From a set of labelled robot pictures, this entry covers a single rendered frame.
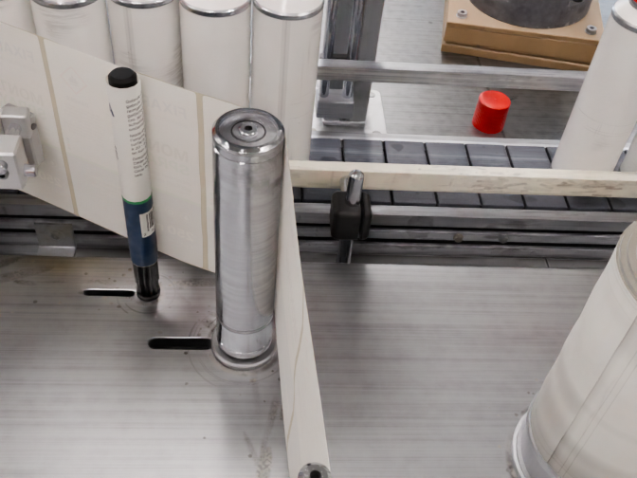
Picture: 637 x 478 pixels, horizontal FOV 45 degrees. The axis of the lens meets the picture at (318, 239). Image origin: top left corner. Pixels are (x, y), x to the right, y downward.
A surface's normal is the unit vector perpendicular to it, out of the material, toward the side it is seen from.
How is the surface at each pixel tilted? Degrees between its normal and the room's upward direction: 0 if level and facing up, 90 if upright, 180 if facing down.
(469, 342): 0
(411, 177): 90
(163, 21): 90
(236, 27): 90
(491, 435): 0
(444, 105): 0
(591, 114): 90
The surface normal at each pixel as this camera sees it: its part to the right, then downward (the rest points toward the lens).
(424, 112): 0.08, -0.69
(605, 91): -0.63, 0.52
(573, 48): -0.15, 0.70
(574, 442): -0.81, 0.35
